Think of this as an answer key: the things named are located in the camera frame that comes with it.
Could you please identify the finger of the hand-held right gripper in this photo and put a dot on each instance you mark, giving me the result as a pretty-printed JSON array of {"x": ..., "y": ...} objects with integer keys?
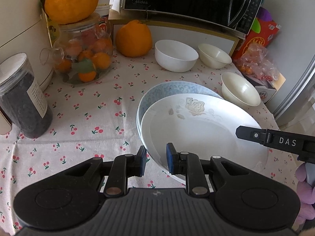
[{"x": 248, "y": 134}]

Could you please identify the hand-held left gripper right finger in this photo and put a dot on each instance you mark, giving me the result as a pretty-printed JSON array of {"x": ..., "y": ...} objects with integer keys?
[{"x": 171, "y": 159}]

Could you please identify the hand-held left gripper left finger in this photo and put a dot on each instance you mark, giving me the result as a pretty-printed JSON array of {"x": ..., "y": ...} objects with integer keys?
[{"x": 141, "y": 162}]

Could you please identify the white floral plate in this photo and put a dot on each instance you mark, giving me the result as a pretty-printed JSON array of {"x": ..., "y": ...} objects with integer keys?
[{"x": 204, "y": 132}]

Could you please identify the cream bowl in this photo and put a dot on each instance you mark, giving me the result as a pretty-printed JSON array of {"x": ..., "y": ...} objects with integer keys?
[
  {"x": 240, "y": 89},
  {"x": 214, "y": 55}
]

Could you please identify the blue patterned plate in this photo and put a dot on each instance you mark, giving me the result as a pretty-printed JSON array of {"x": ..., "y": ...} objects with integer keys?
[{"x": 162, "y": 91}]

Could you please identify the white bowl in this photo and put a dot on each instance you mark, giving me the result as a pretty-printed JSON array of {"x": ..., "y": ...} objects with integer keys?
[{"x": 176, "y": 54}]

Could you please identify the stack of white paper bowls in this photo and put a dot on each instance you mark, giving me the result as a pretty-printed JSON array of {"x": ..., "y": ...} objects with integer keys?
[{"x": 103, "y": 0}]

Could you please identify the person's right hand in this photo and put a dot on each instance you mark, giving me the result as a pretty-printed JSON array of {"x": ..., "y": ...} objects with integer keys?
[{"x": 306, "y": 179}]

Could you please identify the grey refrigerator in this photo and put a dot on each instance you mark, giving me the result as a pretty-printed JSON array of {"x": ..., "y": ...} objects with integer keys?
[{"x": 295, "y": 78}]

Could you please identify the cherry print tablecloth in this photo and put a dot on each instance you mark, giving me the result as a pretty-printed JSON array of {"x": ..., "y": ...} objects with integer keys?
[{"x": 98, "y": 108}]

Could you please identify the clear plastic bag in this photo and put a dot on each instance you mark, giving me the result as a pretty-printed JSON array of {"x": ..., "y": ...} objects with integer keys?
[{"x": 256, "y": 64}]

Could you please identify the red cardboard box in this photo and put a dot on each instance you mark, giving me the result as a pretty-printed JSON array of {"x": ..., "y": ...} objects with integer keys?
[{"x": 260, "y": 38}]

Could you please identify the wooden microwave stand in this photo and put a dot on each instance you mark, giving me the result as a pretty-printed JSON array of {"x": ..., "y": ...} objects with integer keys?
[{"x": 184, "y": 33}]

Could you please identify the large orange citrus fruit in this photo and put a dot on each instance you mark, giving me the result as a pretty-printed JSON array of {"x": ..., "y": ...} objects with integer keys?
[{"x": 134, "y": 39}]

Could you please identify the glass jar of tangerines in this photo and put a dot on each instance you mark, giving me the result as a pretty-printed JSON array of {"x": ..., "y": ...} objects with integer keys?
[{"x": 73, "y": 51}]

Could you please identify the clear jar of dark contents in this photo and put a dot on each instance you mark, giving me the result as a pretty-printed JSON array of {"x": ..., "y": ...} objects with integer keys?
[{"x": 22, "y": 98}]

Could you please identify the red paper cup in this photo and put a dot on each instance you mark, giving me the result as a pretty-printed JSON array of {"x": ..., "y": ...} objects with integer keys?
[{"x": 104, "y": 24}]

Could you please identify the large orange with leaves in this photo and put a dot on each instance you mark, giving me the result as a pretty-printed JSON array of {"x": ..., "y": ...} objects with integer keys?
[{"x": 71, "y": 2}]

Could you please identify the white kitchen appliance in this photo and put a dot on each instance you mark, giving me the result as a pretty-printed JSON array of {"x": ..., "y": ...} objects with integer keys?
[{"x": 19, "y": 29}]

